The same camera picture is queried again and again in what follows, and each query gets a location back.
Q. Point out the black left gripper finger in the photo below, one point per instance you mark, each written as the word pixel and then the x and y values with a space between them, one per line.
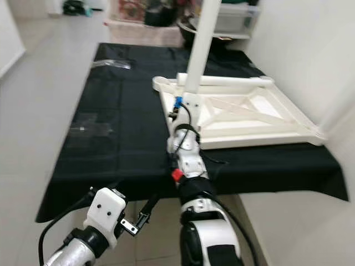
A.
pixel 150 210
pixel 97 191

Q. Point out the white plastic children table top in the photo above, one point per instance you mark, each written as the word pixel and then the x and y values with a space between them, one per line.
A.
pixel 255 124

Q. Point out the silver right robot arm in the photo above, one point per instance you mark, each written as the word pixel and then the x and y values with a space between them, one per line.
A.
pixel 205 221

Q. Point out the black tablecloth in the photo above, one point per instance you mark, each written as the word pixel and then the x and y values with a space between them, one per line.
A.
pixel 127 160

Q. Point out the clear plastic film scrap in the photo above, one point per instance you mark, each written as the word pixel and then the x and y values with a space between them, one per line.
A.
pixel 111 64

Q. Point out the black wok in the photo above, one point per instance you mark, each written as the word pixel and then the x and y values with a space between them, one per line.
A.
pixel 186 33

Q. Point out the patterned beige cloth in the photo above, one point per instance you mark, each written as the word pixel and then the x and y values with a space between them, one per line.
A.
pixel 138 34

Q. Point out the black plastic bag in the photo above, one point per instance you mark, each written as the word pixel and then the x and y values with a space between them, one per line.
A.
pixel 161 15

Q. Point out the box with red print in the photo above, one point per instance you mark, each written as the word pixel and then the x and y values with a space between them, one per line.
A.
pixel 130 10

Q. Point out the black round floor object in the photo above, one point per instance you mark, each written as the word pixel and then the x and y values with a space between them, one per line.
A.
pixel 72 7

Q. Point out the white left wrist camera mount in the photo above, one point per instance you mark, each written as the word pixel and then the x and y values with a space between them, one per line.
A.
pixel 105 213

